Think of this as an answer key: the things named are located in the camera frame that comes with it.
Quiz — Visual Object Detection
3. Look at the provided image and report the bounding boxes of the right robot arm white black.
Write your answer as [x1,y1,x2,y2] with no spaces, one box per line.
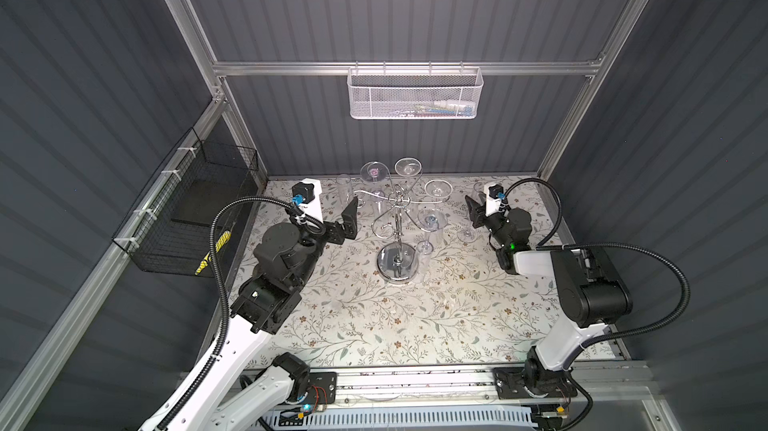
[465,196,633,398]

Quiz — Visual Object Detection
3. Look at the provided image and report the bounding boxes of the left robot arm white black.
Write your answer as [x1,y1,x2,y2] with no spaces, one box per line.
[141,183,358,430]

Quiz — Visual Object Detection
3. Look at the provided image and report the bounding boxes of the chrome wine glass rack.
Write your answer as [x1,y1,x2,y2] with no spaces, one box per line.
[354,184,444,285]

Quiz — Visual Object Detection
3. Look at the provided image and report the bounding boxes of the floral patterned table mat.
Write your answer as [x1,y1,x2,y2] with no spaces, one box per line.
[251,176,560,369]

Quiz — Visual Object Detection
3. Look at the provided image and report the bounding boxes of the items in white basket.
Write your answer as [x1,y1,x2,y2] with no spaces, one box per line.
[392,100,476,119]

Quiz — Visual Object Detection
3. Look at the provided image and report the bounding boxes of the yellow black striped item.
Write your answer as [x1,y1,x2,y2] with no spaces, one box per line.
[194,229,233,277]

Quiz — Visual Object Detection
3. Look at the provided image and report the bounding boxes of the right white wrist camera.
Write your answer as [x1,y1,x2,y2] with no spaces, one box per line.
[484,182,506,216]

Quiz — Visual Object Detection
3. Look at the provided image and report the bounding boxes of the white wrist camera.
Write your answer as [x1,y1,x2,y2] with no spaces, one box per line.
[484,182,506,216]
[291,178,323,221]

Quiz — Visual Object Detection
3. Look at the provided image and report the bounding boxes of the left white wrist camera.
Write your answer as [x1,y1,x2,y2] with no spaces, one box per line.
[291,178,323,221]

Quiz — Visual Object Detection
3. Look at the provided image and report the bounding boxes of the right black corrugated cable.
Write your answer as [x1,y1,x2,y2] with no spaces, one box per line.
[500,176,692,348]

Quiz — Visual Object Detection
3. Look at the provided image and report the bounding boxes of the black corrugated cable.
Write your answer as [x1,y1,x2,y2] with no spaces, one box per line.
[500,176,692,348]
[155,195,328,431]

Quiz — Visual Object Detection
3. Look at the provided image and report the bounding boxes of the white wire mesh basket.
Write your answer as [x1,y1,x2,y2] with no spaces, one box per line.
[346,66,484,120]

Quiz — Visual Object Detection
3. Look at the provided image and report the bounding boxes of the black wire basket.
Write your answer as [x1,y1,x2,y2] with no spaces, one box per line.
[113,132,260,278]

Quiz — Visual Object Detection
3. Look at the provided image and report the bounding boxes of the left black corrugated cable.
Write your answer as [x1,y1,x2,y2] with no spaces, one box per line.
[155,195,328,431]

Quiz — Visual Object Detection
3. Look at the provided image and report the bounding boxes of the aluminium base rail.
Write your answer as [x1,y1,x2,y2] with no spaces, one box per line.
[173,361,655,411]

